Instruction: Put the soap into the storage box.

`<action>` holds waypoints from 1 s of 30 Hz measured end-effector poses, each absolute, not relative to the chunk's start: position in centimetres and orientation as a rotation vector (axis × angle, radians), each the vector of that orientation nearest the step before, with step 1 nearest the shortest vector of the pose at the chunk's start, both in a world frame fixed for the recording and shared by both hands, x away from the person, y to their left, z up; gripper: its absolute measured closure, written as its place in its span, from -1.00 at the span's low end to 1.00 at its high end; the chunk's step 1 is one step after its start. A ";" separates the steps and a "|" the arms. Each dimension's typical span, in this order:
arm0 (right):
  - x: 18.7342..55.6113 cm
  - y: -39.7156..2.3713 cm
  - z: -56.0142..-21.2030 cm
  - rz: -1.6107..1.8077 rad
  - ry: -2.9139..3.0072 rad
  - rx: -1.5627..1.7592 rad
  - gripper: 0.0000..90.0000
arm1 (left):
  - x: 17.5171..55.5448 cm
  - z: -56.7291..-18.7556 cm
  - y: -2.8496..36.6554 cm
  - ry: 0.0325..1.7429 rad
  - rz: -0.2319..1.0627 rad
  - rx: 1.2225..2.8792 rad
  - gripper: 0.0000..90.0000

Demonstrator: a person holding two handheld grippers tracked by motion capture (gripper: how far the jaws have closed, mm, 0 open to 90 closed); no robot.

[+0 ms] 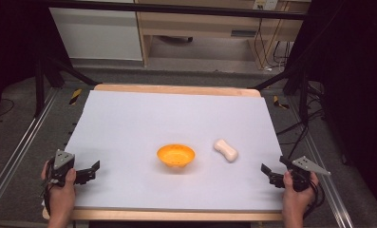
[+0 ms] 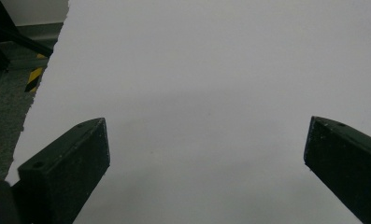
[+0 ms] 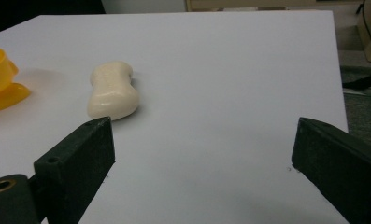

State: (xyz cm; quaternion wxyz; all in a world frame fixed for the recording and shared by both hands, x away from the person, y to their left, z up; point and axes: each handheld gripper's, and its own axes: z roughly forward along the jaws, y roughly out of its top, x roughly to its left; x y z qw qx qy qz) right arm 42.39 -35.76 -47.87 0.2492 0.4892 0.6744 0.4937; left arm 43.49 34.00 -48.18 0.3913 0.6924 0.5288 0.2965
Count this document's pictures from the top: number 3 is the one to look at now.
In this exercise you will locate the yellow plastic saucer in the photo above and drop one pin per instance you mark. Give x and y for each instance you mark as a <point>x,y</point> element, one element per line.
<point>7,98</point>

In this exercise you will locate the cream white soap bar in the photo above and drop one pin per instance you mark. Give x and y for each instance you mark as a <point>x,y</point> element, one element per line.
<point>113,91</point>

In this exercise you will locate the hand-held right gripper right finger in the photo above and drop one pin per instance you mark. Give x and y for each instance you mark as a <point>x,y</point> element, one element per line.
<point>339,168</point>

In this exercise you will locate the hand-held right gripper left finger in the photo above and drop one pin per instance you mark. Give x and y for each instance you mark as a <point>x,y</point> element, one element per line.
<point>80,165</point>

